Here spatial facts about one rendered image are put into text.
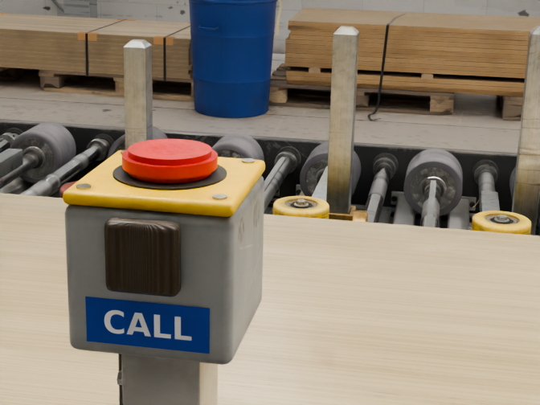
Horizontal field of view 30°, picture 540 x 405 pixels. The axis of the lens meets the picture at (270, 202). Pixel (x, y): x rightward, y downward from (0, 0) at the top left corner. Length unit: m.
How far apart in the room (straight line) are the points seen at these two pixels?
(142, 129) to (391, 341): 0.68
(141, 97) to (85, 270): 1.17
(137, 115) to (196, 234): 1.19
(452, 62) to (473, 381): 5.39
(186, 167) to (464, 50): 5.91
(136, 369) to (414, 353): 0.60
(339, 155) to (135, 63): 0.34
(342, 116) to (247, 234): 1.10
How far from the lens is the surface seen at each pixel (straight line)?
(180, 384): 0.44
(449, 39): 6.30
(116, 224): 0.39
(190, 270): 0.40
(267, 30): 6.07
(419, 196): 1.93
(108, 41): 6.67
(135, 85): 1.57
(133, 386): 0.45
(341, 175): 1.53
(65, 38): 6.78
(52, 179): 1.90
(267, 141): 2.09
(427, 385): 0.96
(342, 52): 1.49
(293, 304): 1.11
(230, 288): 0.40
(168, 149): 0.42
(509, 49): 6.32
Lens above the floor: 1.34
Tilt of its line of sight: 17 degrees down
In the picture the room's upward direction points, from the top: 1 degrees clockwise
